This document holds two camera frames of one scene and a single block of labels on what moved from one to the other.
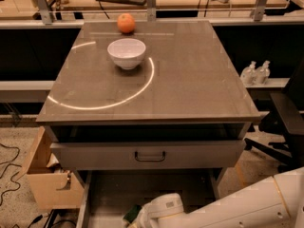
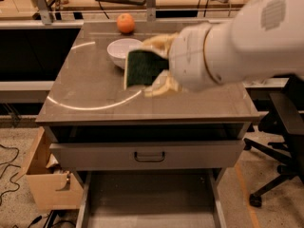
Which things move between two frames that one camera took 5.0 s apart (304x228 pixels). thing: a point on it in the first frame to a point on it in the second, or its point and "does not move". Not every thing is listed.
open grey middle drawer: x=104 y=195 does not move
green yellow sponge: x=132 y=213 to x=142 y=66
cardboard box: x=49 y=185 does not move
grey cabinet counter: x=143 y=73 does not move
